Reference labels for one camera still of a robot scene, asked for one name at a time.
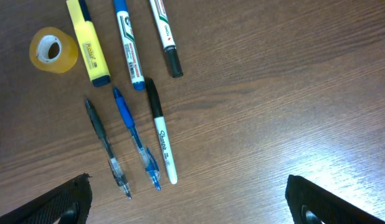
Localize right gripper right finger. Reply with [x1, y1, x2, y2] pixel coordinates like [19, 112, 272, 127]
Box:
[285, 175, 385, 224]

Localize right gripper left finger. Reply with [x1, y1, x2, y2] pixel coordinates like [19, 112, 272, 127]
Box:
[0, 174, 92, 224]

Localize black gel pen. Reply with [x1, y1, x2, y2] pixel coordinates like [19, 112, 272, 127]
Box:
[85, 98, 131, 199]

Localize yellow tape roll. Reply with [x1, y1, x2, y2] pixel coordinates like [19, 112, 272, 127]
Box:
[29, 27, 78, 73]

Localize yellow highlighter marker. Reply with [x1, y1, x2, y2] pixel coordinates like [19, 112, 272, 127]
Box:
[66, 0, 111, 87]

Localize blue whiteboard marker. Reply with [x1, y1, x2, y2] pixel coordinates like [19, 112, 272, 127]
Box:
[113, 0, 145, 91]

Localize black whiteboard marker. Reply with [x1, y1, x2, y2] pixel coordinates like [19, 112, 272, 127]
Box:
[149, 0, 183, 78]

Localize blue gel pen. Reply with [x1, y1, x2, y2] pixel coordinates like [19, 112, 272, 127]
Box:
[113, 86, 161, 190]

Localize black Sharpie marker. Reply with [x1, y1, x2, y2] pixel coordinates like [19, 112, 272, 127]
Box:
[145, 78, 178, 185]

